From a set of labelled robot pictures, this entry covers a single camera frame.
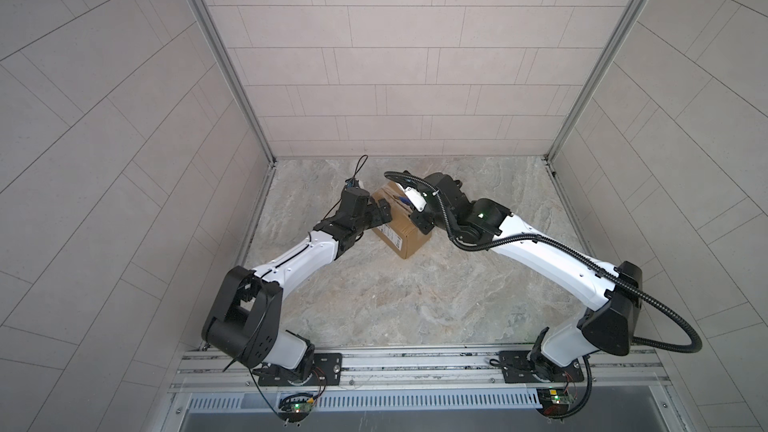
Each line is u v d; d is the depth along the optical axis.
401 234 0.80
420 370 0.72
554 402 0.68
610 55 0.87
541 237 0.46
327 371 0.71
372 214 0.77
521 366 0.71
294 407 0.65
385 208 0.77
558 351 0.58
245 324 0.41
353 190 0.67
